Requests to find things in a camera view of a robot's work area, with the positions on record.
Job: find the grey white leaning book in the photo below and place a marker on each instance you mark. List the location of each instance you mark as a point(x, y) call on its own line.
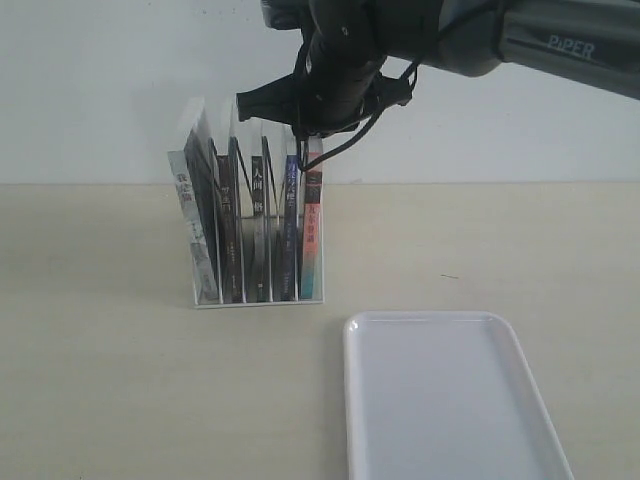
point(191, 169)

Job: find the dark brown book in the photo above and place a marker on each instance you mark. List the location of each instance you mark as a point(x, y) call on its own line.
point(229, 205)

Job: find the pink and teal book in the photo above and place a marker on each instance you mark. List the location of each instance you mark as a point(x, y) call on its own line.
point(311, 233)

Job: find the dark blue book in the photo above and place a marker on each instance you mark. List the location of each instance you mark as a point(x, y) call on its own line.
point(289, 215)

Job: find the white wire book rack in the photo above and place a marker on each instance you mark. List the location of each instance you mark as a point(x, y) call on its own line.
point(308, 151)

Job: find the black book white title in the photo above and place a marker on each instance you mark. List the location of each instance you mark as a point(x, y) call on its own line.
point(260, 205)

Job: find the white plastic tray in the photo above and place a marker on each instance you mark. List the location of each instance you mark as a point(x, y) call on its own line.
point(444, 395)

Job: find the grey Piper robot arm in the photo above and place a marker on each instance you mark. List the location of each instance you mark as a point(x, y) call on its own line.
point(595, 43)

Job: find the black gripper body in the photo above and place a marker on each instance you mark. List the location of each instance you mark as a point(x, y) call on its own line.
point(328, 92)

